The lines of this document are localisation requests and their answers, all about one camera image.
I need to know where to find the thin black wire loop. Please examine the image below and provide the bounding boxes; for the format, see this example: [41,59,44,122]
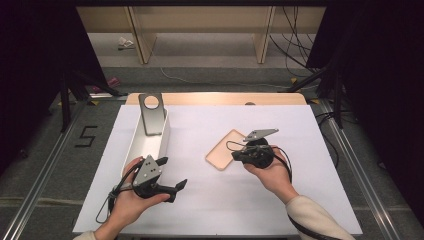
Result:
[225,140,248,153]

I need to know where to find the white table sheet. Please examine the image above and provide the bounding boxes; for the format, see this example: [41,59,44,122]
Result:
[72,104,364,236]

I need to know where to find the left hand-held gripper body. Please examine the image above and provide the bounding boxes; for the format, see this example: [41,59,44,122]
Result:
[133,154,168,201]

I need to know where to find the crumpled white paper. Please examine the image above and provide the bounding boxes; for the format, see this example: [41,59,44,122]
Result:
[117,36,135,51]

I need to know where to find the person's left hand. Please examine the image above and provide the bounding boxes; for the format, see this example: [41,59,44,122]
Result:
[108,156,171,224]

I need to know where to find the black curtain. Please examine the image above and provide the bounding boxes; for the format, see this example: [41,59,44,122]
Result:
[304,0,424,228]
[0,0,108,174]

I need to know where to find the black metal stand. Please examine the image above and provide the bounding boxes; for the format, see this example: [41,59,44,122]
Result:
[286,63,348,129]
[58,66,129,134]

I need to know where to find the aluminium floor rail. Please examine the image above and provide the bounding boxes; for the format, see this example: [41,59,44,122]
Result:
[0,99,91,240]
[318,98,406,240]

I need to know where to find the person's right hand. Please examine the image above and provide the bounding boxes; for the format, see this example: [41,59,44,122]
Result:
[244,146,299,205]

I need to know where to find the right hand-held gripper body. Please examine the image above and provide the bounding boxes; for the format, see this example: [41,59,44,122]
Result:
[243,128,280,169]

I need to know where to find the pink floor object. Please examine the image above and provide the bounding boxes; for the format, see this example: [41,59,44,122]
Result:
[91,76,121,94]

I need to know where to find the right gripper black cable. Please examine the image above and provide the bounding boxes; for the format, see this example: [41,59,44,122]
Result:
[273,145,338,240]

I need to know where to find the light wooden bench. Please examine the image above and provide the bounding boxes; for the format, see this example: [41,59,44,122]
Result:
[75,5,327,65]

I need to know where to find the black cable bundle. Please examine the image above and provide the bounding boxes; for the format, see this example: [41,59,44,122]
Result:
[268,5,334,79]

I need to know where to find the white plastic bin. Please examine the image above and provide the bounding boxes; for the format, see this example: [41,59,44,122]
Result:
[120,104,171,178]

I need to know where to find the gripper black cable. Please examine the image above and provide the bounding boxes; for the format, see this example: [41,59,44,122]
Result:
[95,163,144,224]
[273,145,338,240]

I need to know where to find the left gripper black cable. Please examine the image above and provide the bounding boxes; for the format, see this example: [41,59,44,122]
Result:
[95,163,144,224]

